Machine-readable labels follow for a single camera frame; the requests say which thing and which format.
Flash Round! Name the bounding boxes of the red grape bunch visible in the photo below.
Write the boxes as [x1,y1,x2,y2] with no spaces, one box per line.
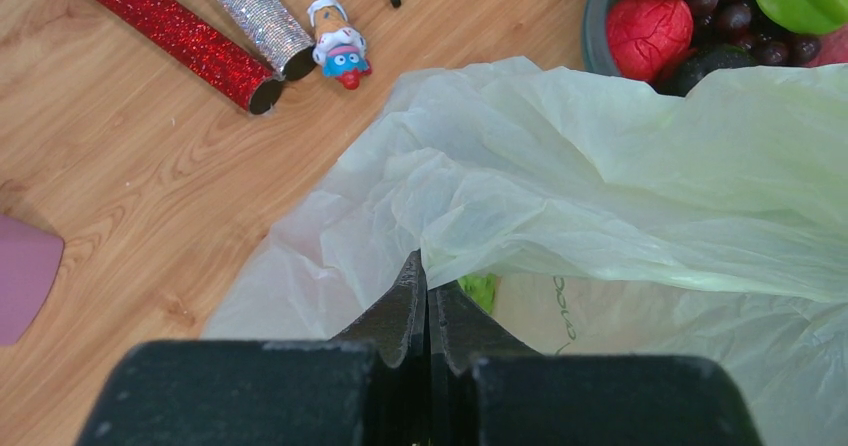
[685,0,823,66]

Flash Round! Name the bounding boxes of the small cartoon figurine toy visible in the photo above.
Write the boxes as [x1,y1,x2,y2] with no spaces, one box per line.
[307,0,372,90]

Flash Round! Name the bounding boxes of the green fruit from bag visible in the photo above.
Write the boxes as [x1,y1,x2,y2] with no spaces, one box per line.
[457,274,499,315]

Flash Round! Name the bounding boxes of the grey transparent fruit basket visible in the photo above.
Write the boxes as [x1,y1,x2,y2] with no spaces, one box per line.
[581,0,621,76]

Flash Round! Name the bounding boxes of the pink peach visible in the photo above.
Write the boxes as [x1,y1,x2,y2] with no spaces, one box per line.
[805,24,848,67]

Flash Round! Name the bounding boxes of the pink metronome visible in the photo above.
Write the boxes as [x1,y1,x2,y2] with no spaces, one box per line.
[1,215,64,346]

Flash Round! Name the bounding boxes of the red glitter microphone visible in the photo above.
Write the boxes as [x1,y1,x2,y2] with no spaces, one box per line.
[95,0,283,115]

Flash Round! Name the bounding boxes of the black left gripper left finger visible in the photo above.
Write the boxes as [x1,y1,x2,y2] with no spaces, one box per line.
[78,252,428,445]

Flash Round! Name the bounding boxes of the silver glitter microphone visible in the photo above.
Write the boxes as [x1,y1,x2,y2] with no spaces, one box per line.
[216,0,316,81]

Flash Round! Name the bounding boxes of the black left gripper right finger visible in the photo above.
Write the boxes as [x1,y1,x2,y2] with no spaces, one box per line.
[428,283,761,445]

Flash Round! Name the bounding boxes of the pale green plastic bag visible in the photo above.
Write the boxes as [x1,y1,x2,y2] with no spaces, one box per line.
[203,58,847,445]

